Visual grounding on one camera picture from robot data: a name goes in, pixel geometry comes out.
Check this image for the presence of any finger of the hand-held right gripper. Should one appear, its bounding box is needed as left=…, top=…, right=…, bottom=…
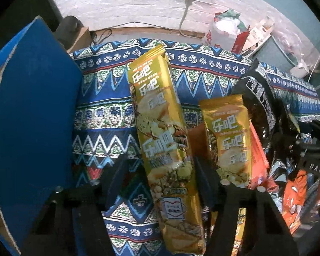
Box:
left=299, top=149, right=320, bottom=178
left=300, top=121, right=320, bottom=150

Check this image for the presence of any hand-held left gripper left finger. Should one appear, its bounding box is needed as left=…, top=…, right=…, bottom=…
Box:
left=21, top=153, right=130, bottom=256

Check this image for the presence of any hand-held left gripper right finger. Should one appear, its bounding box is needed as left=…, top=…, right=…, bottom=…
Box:
left=193, top=156, right=300, bottom=256

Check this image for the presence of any long gold snack packet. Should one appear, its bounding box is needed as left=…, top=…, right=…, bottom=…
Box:
left=127, top=45, right=207, bottom=255

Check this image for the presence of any black snack packet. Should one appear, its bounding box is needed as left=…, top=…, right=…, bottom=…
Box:
left=231, top=59, right=299, bottom=155

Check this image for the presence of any blue cardboard box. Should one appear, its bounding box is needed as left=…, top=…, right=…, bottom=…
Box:
left=0, top=16, right=83, bottom=256

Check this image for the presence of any silver foil packet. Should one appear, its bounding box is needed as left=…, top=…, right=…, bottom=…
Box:
left=267, top=149, right=302, bottom=184

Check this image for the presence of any orange snack packet white print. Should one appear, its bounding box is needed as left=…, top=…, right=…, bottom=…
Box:
left=281, top=169, right=308, bottom=235

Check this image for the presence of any brown snack packet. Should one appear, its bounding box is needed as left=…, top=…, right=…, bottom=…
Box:
left=187, top=125, right=211, bottom=163

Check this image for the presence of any short gold snack packet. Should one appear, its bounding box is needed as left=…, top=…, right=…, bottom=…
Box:
left=199, top=94, right=252, bottom=190

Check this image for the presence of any yellow snack packet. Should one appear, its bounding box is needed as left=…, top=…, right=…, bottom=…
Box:
left=235, top=208, right=247, bottom=256

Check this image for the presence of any flat orange snack packet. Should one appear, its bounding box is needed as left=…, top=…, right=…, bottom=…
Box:
left=249, top=123, right=270, bottom=190

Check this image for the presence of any white plastic jug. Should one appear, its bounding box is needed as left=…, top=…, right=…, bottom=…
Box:
left=291, top=59, right=308, bottom=79

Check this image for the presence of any patterned blue tablecloth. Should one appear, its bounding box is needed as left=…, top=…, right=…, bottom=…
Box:
left=69, top=37, right=320, bottom=256

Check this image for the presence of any white and red paper bag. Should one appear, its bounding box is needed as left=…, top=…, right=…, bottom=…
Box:
left=203, top=9, right=250, bottom=55

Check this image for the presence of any brown cardboard box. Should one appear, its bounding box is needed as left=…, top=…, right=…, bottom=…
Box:
left=67, top=27, right=94, bottom=54

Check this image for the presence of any black cylindrical device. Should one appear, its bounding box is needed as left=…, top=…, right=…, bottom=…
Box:
left=55, top=16, right=82, bottom=46

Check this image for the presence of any black cable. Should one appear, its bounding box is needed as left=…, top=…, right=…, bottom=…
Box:
left=89, top=28, right=112, bottom=44

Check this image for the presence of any beige plug with cable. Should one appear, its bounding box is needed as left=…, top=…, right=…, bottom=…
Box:
left=178, top=0, right=205, bottom=37

